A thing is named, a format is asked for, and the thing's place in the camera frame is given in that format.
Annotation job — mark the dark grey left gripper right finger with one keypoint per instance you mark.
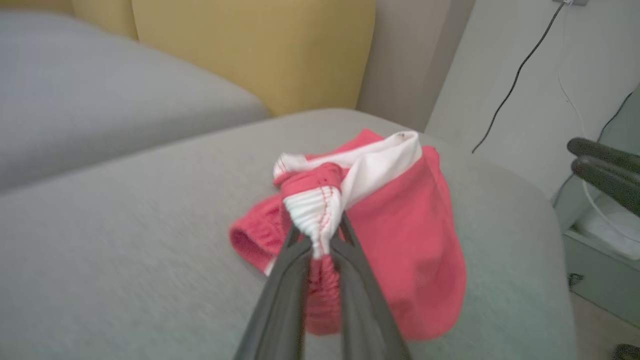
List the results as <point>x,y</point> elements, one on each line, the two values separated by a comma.
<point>365,310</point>

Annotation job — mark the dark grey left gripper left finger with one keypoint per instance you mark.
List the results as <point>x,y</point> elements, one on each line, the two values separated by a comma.
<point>280,305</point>

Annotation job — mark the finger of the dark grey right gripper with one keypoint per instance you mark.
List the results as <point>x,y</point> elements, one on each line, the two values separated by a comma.
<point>605,152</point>
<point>615,182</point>

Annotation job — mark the red shorts with white waistband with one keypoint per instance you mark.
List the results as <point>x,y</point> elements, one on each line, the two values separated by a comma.
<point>410,240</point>

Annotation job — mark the grey-green storage box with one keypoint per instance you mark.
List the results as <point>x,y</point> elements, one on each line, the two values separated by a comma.
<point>600,280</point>

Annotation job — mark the large grey sofa seat cushion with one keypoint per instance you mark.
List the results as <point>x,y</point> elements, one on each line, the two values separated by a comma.
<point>150,240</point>

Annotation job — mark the wide yellow sofa back cushion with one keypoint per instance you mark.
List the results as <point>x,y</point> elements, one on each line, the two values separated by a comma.
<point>260,50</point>

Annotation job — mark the small grey sofa seat cushion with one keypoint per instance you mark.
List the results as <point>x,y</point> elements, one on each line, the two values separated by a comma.
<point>100,100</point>

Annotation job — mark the narrow yellow sofa back cushion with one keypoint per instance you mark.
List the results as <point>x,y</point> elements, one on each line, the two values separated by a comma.
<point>105,15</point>

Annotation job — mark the grey wall socket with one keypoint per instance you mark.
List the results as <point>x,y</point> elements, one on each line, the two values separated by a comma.
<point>572,2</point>

